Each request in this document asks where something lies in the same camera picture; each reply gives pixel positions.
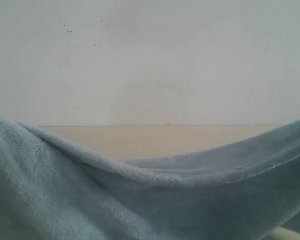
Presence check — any light blue terry towel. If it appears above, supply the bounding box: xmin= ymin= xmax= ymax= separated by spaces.
xmin=0 ymin=117 xmax=300 ymax=240

